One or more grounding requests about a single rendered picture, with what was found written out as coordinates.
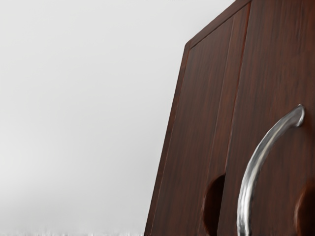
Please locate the dark brown wooden cabinet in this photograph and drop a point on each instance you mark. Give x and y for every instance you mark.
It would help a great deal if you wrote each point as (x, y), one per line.
(270, 73)

